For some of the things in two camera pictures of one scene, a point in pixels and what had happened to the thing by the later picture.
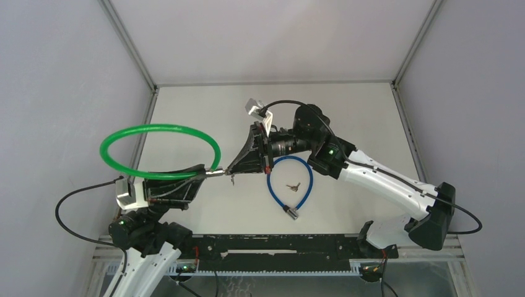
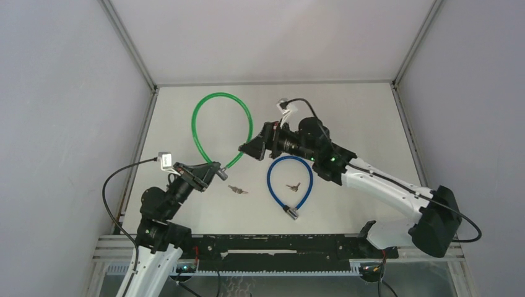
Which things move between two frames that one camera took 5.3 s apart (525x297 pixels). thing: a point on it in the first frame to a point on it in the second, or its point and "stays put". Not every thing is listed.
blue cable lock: x=293 y=213 stays put
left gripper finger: x=182 y=191 to x=209 y=175
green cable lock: x=106 y=159 to x=222 y=173
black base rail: x=280 y=252 stays put
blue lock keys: x=294 y=187 stays put
